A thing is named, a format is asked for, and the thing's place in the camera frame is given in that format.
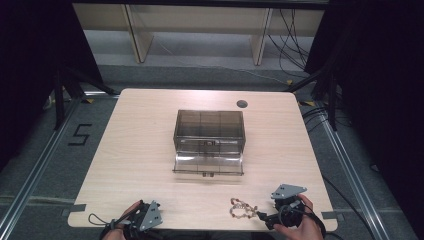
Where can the grey tape strip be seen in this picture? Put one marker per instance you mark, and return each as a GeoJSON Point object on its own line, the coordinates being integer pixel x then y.
{"type": "Point", "coordinates": [330, 215]}
{"type": "Point", "coordinates": [76, 208]}

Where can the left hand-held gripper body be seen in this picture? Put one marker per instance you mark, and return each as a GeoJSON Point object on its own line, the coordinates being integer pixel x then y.
{"type": "Point", "coordinates": [150, 216]}

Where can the black tape floor number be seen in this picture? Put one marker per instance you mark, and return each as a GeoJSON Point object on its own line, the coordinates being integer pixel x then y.
{"type": "Point", "coordinates": [81, 134]}

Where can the person's right hand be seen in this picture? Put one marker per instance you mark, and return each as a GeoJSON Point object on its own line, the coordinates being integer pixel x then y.
{"type": "Point", "coordinates": [306, 230]}

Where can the person's left hand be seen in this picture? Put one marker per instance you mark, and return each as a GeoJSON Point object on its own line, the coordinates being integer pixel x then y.
{"type": "Point", "coordinates": [115, 230]}

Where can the smoky transparent plastic drawer box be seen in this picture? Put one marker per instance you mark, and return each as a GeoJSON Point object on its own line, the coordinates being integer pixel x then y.
{"type": "Point", "coordinates": [209, 133]}

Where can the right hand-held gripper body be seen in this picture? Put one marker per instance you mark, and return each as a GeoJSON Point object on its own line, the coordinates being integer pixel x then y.
{"type": "Point", "coordinates": [288, 191]}

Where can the beige wooden shelf unit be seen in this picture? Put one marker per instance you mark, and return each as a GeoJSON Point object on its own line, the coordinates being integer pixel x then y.
{"type": "Point", "coordinates": [200, 20]}

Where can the dark curtain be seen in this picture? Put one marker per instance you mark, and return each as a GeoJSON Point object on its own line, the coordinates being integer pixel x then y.
{"type": "Point", "coordinates": [30, 66]}
{"type": "Point", "coordinates": [376, 83]}

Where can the yellow black floor tape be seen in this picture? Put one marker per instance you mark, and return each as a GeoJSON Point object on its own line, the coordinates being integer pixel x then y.
{"type": "Point", "coordinates": [88, 100]}
{"type": "Point", "coordinates": [307, 103]}

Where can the black metal stand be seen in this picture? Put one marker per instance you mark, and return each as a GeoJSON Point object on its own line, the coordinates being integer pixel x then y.
{"type": "Point", "coordinates": [59, 100]}
{"type": "Point", "coordinates": [331, 100]}

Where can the metal floor rail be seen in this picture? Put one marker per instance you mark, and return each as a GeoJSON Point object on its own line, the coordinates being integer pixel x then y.
{"type": "Point", "coordinates": [350, 173]}
{"type": "Point", "coordinates": [36, 163]}

